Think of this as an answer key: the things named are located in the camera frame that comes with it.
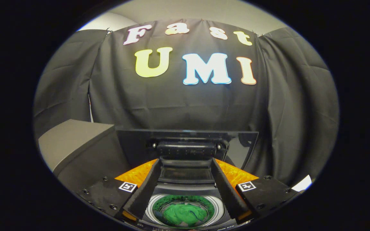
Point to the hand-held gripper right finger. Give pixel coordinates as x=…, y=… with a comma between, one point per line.
x=226, y=189

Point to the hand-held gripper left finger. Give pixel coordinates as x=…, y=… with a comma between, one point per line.
x=145, y=189

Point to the grey cabinet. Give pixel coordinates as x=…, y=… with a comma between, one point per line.
x=72, y=138

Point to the black backdrop cloth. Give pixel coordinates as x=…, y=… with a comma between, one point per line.
x=178, y=106

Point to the green polo shirt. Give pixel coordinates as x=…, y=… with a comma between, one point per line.
x=185, y=213

